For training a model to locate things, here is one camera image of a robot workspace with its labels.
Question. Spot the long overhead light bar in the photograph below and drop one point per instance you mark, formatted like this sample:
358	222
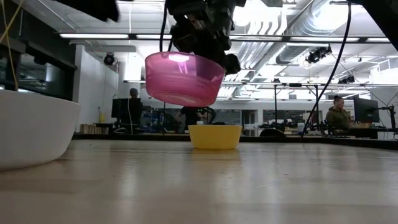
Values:
93	36

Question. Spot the stack of wooden boxes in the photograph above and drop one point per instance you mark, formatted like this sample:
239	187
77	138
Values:
90	128

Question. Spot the dark glass partition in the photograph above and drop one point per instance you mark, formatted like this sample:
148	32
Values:
37	49

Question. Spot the white jar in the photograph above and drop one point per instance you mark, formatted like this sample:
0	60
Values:
301	128

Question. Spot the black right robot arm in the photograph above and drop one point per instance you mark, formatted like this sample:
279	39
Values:
385	15

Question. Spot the black chair back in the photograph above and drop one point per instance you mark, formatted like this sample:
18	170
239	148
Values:
272	133

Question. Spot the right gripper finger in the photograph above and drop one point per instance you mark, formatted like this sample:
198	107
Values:
218	60

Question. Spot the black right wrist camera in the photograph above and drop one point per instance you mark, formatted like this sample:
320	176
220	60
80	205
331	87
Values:
231	63

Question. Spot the yellow plastic bowl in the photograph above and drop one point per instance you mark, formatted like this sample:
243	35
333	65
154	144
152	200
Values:
214	137

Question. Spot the silver ventilation duct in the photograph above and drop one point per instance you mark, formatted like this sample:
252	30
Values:
311	21

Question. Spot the yellow bottle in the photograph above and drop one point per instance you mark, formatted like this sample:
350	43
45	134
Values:
102	116

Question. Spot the black computer monitor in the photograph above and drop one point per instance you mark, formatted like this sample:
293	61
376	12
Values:
366	110
121	108

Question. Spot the pink translucent plastic bowl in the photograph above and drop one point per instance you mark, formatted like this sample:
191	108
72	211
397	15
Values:
183	84

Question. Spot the person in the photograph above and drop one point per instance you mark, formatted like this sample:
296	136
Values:
189	116
337	119
134	92

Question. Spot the hanging black camera rig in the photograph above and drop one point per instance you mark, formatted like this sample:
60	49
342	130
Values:
315	56

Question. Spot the large white bowl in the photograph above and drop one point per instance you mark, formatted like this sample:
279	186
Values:
31	130

